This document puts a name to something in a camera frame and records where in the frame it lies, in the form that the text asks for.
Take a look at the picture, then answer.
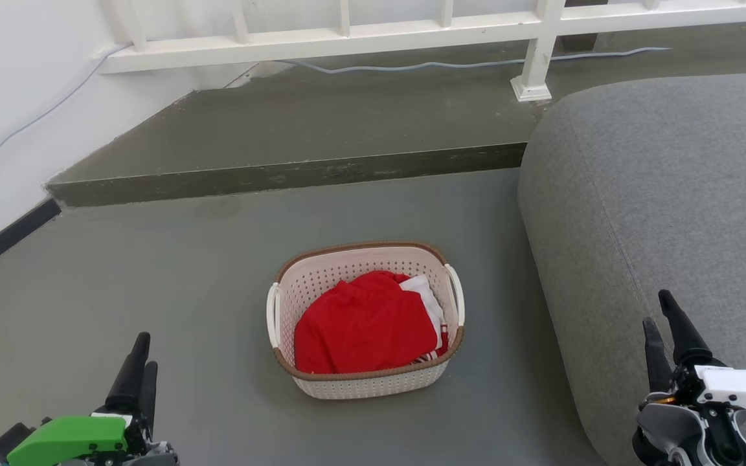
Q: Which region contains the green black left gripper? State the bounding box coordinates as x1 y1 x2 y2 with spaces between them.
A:
0 332 179 466

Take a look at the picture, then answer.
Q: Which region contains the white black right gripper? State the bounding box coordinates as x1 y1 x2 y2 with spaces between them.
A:
642 289 746 423

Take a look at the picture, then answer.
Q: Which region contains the white plastic laundry basket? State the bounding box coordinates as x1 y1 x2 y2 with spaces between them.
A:
266 241 466 400

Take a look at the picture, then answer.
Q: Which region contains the grey fabric sofa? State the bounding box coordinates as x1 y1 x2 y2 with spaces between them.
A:
517 70 746 466

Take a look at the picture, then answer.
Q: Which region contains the black baseboard strip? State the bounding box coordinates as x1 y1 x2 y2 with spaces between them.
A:
0 197 63 285

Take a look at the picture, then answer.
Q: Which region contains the red garment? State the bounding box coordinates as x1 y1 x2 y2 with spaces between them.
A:
294 271 449 375

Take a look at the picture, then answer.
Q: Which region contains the white garment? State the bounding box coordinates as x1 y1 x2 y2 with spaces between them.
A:
400 274 446 353

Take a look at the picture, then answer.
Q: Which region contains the white wooden railing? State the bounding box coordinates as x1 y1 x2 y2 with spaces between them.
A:
98 0 746 103

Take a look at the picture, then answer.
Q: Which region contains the pale wall cable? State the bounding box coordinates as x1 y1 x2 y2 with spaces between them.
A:
0 42 131 182

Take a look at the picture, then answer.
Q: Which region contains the pale blue floor cable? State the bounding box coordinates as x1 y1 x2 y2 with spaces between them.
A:
279 47 672 74

